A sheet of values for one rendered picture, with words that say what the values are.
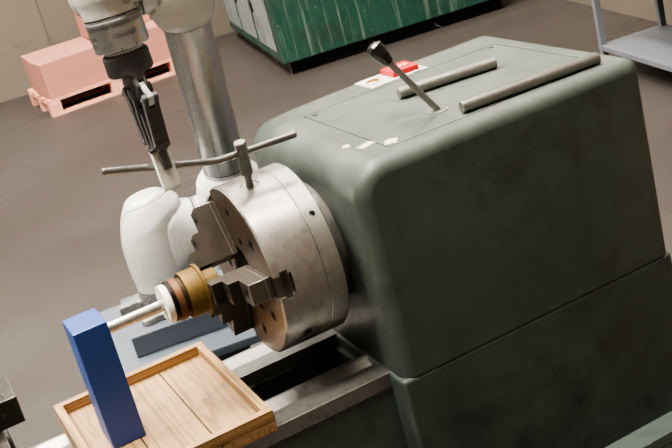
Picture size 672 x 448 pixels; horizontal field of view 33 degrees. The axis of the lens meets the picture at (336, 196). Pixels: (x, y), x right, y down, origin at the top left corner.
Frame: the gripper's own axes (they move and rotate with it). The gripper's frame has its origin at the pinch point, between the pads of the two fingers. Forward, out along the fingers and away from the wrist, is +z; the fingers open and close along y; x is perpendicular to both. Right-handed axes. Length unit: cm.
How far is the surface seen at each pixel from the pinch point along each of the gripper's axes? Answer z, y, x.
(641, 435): 80, 16, 67
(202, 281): 21.7, -2.8, 0.3
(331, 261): 23.3, 9.4, 19.4
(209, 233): 16.3, -9.1, 5.9
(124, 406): 36.7, -3.3, -19.4
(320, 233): 18.4, 8.2, 19.4
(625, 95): 15, 17, 79
